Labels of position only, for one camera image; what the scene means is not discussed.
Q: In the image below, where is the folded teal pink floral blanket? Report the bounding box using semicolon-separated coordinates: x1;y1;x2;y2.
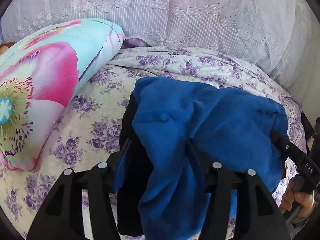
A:
1;18;124;171

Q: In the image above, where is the lavender lace covered bedding roll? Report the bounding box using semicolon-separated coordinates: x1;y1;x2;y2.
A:
1;0;319;98

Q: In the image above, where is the purple floral bed quilt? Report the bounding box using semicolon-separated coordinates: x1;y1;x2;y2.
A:
1;47;306;239

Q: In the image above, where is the gloved right hand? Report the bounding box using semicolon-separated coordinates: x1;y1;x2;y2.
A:
279;178;315;219

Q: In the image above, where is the brown orange pillow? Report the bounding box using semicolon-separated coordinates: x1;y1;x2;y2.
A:
0;43;11;55

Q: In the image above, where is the folded black garment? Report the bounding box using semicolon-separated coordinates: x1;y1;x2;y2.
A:
117;95;153;237

